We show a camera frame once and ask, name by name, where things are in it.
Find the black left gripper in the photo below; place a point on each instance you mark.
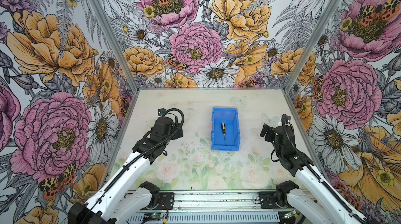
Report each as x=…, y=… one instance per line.
x=177, y=136

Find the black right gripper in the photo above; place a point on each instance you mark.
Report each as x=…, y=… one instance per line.
x=270, y=131

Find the black yellow screwdriver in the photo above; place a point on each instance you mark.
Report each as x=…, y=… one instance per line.
x=223, y=128

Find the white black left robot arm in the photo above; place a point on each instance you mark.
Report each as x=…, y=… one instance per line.
x=110, y=205

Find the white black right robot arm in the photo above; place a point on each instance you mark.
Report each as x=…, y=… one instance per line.
x=328, y=206

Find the blue plastic bin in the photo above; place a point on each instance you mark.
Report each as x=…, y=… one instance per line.
x=230, y=117

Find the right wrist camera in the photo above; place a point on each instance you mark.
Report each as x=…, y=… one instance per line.
x=285, y=120

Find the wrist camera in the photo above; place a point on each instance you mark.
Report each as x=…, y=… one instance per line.
x=161, y=111
x=285, y=120

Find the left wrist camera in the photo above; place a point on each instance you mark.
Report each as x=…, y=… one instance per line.
x=161, y=111

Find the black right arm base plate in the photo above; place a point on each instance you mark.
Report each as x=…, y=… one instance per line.
x=268, y=200

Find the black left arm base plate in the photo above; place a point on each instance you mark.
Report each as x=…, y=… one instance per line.
x=162, y=201

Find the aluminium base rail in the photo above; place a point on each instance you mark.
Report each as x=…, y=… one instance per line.
x=218, y=207

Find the aluminium corner post right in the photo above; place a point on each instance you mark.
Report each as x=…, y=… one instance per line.
x=327, y=13

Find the aluminium corner post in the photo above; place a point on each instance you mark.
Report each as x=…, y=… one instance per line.
x=102, y=18
x=327, y=13

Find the aluminium corner post left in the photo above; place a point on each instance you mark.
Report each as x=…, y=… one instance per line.
x=102, y=18

